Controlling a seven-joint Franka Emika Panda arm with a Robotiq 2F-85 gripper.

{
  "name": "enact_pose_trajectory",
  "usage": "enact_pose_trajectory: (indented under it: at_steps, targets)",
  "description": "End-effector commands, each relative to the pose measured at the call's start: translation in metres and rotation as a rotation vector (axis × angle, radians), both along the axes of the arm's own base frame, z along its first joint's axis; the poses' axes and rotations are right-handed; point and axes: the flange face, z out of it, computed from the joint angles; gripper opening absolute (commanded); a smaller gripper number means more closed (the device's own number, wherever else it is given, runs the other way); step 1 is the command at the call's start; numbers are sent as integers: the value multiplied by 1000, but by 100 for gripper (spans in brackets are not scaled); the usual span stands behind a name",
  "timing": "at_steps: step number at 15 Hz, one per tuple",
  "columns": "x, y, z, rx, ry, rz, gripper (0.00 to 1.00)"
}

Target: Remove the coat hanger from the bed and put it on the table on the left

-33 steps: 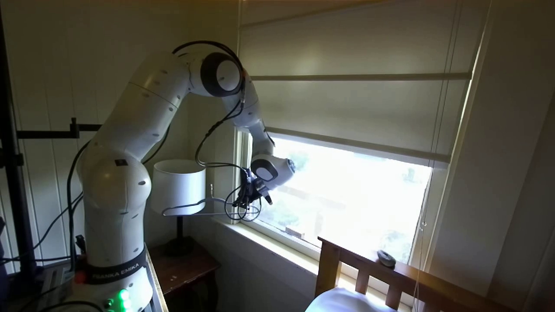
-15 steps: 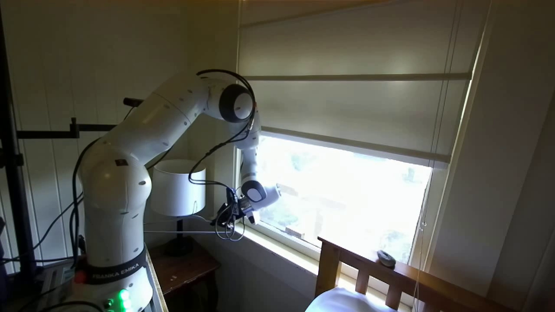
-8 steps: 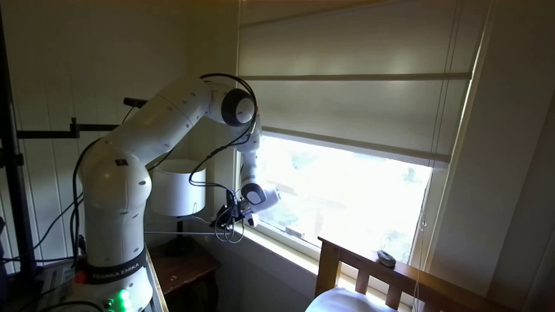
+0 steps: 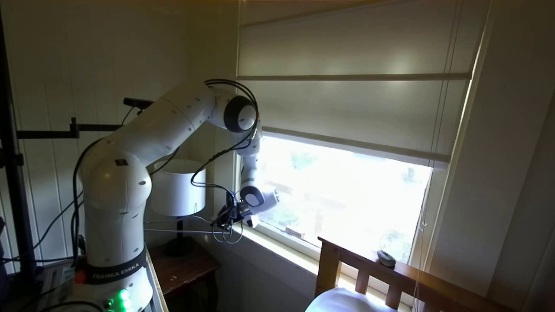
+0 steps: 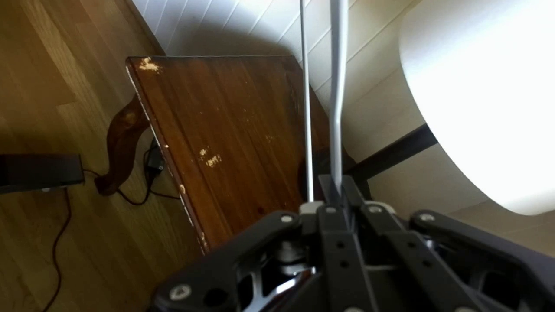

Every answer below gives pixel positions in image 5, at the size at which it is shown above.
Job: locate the white lamp shade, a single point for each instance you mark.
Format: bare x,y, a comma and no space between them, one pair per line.
491,97

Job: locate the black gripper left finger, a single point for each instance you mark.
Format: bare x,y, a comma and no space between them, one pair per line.
260,260

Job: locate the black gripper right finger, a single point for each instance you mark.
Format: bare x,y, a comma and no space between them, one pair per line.
439,253

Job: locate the black power box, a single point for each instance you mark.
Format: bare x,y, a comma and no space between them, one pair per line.
36,171

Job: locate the brown wooden side table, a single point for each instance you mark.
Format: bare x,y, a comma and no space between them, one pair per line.
230,132

